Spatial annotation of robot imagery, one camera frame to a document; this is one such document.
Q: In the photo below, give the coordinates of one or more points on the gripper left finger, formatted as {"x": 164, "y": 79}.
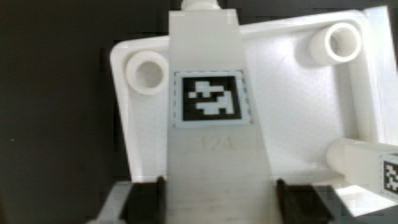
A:
{"x": 134, "y": 205}

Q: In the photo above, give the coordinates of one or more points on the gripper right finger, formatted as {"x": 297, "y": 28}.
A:
{"x": 312, "y": 205}

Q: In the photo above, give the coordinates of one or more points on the white desk leg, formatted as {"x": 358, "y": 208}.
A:
{"x": 219, "y": 175}
{"x": 365, "y": 161}

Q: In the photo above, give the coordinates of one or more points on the white desk top tray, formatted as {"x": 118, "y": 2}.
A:
{"x": 322, "y": 68}

